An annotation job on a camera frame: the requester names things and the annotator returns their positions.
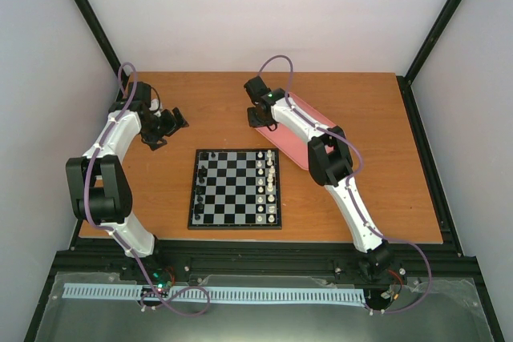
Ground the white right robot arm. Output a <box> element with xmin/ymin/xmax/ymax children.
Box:
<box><xmin>244</xmin><ymin>76</ymin><xmax>393</xmax><ymax>281</ymax></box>

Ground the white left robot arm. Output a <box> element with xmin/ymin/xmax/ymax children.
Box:
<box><xmin>66</xmin><ymin>82</ymin><xmax>188</xmax><ymax>280</ymax></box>

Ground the pink plastic tray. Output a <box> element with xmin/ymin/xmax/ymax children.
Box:
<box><xmin>256</xmin><ymin>93</ymin><xmax>335</xmax><ymax>171</ymax></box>

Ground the black and white chessboard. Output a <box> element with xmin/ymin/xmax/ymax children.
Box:
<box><xmin>188</xmin><ymin>147</ymin><xmax>282</xmax><ymax>230</ymax></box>

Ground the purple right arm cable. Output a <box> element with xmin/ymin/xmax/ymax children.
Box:
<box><xmin>258</xmin><ymin>54</ymin><xmax>433</xmax><ymax>316</ymax></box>

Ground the light blue cable duct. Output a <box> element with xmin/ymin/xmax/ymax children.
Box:
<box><xmin>62</xmin><ymin>283</ymin><xmax>366</xmax><ymax>307</ymax></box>

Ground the black aluminium frame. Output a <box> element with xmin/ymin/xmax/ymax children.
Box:
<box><xmin>26</xmin><ymin>0</ymin><xmax>504</xmax><ymax>341</ymax></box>

